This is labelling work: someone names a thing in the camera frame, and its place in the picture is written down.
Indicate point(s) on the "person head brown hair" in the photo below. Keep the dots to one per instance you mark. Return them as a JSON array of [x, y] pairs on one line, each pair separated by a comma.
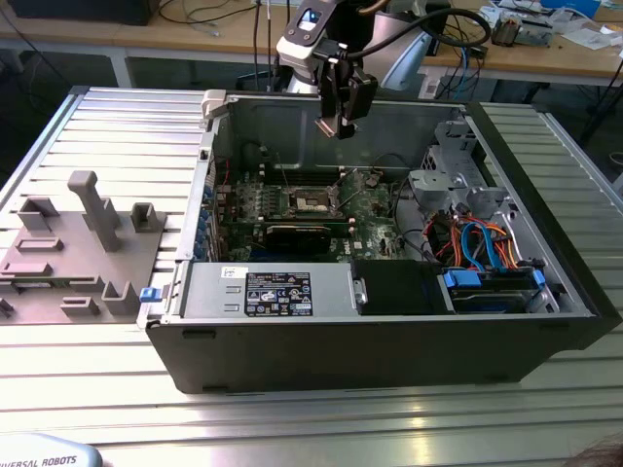
[[603, 455]]

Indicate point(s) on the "small black box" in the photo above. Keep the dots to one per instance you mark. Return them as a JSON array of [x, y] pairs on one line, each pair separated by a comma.
[[478, 50]]

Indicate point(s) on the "grey case latch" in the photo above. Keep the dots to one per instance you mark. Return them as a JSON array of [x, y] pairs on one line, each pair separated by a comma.
[[214, 103]]

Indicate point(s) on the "pale blue teach pendant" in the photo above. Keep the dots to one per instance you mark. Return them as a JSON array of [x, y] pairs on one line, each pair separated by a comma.
[[44, 452]]

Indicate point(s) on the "black PC case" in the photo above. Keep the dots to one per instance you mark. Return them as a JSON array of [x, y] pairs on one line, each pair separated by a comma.
[[340, 355]]

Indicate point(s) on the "silver hard disk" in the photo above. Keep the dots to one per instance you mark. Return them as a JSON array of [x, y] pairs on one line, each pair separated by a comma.
[[487, 299]]

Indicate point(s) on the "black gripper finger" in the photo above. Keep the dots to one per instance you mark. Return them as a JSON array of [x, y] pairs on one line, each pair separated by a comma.
[[330, 90], [357, 97]]

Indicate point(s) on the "blue case latch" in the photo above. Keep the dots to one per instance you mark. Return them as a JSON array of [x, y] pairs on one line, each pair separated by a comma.
[[150, 295]]

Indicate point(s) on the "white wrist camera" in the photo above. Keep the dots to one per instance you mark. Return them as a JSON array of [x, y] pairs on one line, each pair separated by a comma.
[[297, 51]]

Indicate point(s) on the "CPU socket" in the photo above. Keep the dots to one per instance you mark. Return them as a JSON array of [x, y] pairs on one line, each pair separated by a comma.
[[306, 202]]

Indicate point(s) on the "blue disk carrier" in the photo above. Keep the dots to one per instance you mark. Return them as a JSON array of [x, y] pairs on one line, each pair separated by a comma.
[[462, 282]]

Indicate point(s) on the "grey electronic device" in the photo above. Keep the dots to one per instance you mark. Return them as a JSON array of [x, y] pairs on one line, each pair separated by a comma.
[[535, 35]]

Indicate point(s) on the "blue expansion card retainer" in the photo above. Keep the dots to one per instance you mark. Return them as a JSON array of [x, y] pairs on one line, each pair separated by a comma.
[[200, 228]]

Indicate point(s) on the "black graphics card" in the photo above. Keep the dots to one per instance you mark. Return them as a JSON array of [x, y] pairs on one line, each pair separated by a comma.
[[297, 239]]

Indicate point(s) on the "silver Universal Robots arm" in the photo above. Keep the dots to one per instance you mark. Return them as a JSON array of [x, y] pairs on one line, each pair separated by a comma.
[[396, 53]]

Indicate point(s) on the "wooden desk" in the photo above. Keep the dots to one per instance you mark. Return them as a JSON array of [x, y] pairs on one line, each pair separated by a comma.
[[535, 61], [146, 36]]

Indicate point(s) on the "grey power supply unit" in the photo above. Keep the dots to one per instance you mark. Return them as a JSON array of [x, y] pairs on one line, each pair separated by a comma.
[[209, 292]]

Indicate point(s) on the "grey parts rack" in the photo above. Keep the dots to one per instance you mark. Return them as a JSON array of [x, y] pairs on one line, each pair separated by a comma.
[[73, 253]]

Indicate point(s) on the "CPU cooler heatsink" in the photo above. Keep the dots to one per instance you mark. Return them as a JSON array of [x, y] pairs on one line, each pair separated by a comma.
[[506, 33]]

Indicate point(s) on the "metal locking lever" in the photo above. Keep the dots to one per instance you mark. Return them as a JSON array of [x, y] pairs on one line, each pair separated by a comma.
[[283, 172]]

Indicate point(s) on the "grey metal case bracket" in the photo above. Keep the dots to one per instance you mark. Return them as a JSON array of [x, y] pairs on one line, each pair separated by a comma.
[[455, 138]]

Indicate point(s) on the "black RAM slot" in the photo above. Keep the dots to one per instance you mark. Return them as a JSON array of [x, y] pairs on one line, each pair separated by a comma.
[[302, 171], [302, 183], [302, 179], [302, 175]]

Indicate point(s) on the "blue cardboard box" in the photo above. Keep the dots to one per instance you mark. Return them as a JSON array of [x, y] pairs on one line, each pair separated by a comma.
[[576, 6]]

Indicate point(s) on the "silver CPU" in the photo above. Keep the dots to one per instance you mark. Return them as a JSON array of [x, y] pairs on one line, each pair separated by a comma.
[[324, 127]]

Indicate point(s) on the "white paper sheets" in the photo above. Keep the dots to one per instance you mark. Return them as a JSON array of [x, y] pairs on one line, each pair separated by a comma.
[[591, 39]]

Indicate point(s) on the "green motherboard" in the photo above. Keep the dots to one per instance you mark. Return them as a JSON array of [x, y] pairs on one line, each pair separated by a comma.
[[377, 228]]

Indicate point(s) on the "grey metal drive cage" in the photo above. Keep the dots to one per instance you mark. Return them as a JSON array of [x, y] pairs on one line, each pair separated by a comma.
[[428, 187]]

